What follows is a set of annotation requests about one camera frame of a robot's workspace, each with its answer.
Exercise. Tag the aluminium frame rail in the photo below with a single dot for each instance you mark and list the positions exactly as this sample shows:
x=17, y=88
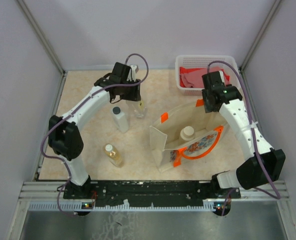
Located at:
x=40, y=190

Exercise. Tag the clear bottle black cap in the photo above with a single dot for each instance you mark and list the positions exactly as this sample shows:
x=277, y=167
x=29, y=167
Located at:
x=136, y=108

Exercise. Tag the amber liquid bottle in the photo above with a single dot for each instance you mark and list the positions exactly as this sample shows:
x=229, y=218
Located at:
x=114, y=155

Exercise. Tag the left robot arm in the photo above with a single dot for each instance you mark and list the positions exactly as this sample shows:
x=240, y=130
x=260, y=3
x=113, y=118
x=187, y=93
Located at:
x=65, y=131

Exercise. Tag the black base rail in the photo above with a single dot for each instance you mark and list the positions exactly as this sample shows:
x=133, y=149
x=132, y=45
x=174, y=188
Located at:
x=146, y=193

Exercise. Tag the beige round bottle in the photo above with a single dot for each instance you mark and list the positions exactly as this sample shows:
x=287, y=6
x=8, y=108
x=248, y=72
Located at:
x=187, y=134

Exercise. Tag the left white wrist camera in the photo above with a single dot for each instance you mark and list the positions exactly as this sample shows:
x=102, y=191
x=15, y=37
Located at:
x=132, y=73

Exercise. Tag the white bottle black cap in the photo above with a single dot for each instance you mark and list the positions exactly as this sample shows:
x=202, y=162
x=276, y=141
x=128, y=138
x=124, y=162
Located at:
x=120, y=119

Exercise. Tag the red cloth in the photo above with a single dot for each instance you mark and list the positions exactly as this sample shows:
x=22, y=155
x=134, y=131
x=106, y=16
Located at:
x=191, y=77

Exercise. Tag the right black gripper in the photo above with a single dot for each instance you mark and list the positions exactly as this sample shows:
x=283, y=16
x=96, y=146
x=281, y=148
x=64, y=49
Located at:
x=208, y=109

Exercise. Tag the white plastic basket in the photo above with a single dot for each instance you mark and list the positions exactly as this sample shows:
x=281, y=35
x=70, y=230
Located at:
x=224, y=63

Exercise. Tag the canvas bag orange handles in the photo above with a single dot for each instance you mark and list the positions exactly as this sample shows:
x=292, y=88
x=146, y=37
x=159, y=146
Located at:
x=169, y=151

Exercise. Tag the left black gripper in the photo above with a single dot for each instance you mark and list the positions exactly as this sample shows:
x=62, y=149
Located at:
x=135, y=94

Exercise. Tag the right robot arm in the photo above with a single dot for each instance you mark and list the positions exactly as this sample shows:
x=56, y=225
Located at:
x=263, y=164

